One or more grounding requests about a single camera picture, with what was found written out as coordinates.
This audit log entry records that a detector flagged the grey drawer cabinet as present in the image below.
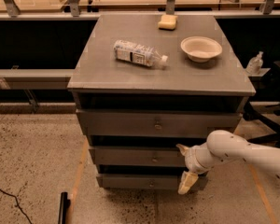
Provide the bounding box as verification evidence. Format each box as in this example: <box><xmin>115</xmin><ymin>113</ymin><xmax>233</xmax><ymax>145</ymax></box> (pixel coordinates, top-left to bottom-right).
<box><xmin>67</xmin><ymin>13</ymin><xmax>256</xmax><ymax>191</ymax></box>

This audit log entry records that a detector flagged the hand sanitizer pump bottle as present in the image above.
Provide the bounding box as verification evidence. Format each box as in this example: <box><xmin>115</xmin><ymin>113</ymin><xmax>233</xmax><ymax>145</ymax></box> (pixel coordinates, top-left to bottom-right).
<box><xmin>245</xmin><ymin>51</ymin><xmax>263</xmax><ymax>75</ymax></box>

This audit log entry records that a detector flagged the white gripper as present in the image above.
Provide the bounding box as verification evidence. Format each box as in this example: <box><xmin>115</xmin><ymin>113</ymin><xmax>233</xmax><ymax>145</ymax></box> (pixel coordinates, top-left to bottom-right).
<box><xmin>176</xmin><ymin>144</ymin><xmax>210</xmax><ymax>195</ymax></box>

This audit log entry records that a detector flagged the grey top drawer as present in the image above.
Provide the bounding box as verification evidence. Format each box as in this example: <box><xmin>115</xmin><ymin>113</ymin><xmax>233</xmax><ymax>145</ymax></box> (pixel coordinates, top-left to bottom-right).
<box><xmin>77</xmin><ymin>109</ymin><xmax>241</xmax><ymax>138</ymax></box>

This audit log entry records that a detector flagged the black bar on floor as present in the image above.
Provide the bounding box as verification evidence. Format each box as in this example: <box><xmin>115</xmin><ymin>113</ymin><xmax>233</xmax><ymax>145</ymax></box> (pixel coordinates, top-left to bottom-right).
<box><xmin>58</xmin><ymin>192</ymin><xmax>70</xmax><ymax>224</ymax></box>

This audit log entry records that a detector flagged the grey drawer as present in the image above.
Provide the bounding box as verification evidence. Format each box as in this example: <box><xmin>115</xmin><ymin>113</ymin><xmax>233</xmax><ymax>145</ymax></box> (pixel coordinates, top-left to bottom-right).
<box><xmin>96</xmin><ymin>173</ymin><xmax>209</xmax><ymax>191</ymax></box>
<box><xmin>77</xmin><ymin>109</ymin><xmax>241</xmax><ymax>138</ymax></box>
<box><xmin>90</xmin><ymin>147</ymin><xmax>185</xmax><ymax>167</ymax></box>

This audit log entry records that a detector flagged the white paper bowl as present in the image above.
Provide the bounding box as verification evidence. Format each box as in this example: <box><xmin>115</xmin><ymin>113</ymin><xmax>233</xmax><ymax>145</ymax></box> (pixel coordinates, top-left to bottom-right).
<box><xmin>180</xmin><ymin>36</ymin><xmax>222</xmax><ymax>63</ymax></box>

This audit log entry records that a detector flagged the black office chair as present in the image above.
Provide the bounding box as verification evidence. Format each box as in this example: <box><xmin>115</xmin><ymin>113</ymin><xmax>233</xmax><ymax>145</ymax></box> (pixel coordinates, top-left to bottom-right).
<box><xmin>244</xmin><ymin>61</ymin><xmax>280</xmax><ymax>147</ymax></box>

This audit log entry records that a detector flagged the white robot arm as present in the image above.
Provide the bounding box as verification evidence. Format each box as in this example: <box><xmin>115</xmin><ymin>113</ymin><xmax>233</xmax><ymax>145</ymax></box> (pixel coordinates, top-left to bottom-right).
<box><xmin>176</xmin><ymin>130</ymin><xmax>280</xmax><ymax>195</ymax></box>

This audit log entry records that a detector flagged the grey bottom drawer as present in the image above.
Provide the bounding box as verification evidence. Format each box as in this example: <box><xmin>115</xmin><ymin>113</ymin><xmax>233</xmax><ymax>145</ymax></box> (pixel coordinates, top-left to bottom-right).
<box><xmin>96</xmin><ymin>173</ymin><xmax>209</xmax><ymax>191</ymax></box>

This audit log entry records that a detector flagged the yellow sponge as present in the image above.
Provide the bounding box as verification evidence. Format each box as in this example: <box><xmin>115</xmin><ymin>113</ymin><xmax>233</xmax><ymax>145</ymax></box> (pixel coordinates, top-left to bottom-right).
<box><xmin>158</xmin><ymin>14</ymin><xmax>177</xmax><ymax>30</ymax></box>

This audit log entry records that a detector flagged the black floor cable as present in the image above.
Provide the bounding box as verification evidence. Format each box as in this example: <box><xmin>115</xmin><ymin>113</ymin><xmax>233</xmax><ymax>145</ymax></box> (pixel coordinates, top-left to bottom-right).
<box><xmin>0</xmin><ymin>180</ymin><xmax>34</xmax><ymax>224</ymax></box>

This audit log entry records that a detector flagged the clear plastic water bottle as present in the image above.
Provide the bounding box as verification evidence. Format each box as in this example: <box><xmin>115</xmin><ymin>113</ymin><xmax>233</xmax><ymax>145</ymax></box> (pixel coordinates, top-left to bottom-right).
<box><xmin>113</xmin><ymin>40</ymin><xmax>168</xmax><ymax>69</ymax></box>

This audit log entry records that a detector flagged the grey metal rail frame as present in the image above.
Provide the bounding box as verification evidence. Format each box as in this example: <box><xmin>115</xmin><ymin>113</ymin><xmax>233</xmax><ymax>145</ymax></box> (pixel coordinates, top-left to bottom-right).
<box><xmin>0</xmin><ymin>0</ymin><xmax>280</xmax><ymax>108</ymax></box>

